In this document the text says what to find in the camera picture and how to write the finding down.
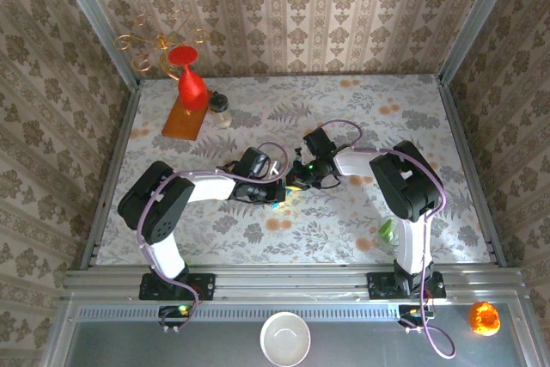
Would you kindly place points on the blue paper sheet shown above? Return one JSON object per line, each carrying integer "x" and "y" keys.
{"x": 275, "y": 205}

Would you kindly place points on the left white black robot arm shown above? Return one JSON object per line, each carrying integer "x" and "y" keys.
{"x": 154, "y": 208}

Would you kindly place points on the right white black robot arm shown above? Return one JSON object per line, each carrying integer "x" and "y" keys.
{"x": 408, "y": 182}

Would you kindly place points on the floral patterned table cover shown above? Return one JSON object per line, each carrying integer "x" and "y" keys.
{"x": 301, "y": 234}

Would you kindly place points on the clear glass with green leaf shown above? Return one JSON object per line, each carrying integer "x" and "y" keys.
{"x": 386, "y": 233}

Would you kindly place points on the small bottle with black cap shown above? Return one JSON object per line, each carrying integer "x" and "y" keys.
{"x": 219, "y": 102}

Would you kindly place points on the orange rectangular board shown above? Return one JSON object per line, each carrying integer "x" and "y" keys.
{"x": 180, "y": 124}

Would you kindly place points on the red wine glass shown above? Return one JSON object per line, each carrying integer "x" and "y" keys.
{"x": 191, "y": 89}

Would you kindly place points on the white bowl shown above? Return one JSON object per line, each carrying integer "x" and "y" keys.
{"x": 285, "y": 339}

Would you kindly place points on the left small circuit board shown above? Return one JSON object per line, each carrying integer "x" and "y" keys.
{"x": 174, "y": 314}

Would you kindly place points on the small circuit board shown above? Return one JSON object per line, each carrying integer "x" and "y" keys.
{"x": 174, "y": 314}
{"x": 410, "y": 313}

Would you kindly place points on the right small circuit board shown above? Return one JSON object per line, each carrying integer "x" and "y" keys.
{"x": 410, "y": 313}

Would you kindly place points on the grey metal shelf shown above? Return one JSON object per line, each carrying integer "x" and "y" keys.
{"x": 365, "y": 345}

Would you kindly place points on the orange crumpled ball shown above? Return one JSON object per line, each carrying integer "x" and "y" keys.
{"x": 484, "y": 319}

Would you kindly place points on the aluminium extrusion frame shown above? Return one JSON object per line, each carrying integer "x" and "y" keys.
{"x": 279, "y": 283}

